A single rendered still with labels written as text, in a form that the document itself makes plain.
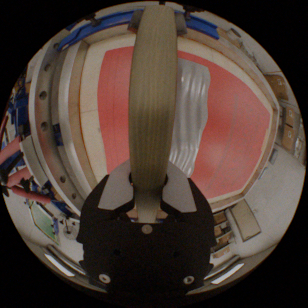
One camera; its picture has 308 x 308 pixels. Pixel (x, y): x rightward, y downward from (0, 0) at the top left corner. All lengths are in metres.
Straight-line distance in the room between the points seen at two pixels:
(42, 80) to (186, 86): 0.29
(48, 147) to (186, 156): 0.31
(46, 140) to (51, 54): 0.21
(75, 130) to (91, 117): 0.04
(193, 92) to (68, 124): 0.23
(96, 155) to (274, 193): 3.92
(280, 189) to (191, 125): 3.70
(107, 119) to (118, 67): 0.10
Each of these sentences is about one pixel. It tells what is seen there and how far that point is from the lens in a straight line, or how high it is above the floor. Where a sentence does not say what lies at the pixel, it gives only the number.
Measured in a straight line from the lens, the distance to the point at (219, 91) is 0.22.
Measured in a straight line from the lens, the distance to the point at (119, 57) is 0.20.
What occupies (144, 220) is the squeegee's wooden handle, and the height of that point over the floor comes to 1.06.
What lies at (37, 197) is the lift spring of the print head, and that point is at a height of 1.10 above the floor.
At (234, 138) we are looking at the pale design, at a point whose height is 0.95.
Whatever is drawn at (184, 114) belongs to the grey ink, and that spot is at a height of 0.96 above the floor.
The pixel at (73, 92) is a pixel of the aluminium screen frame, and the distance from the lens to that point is 0.21.
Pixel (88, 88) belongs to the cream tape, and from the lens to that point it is 0.21.
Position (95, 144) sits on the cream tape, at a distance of 0.21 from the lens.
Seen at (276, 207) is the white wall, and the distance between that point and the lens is 3.91.
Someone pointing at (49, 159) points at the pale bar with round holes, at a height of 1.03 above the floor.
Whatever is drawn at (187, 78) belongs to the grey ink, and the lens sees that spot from 0.18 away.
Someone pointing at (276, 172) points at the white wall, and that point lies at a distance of 3.72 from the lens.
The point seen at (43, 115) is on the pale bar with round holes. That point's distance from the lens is 0.24.
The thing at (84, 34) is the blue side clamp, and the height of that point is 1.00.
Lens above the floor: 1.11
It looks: 62 degrees down
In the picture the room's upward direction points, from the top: 179 degrees clockwise
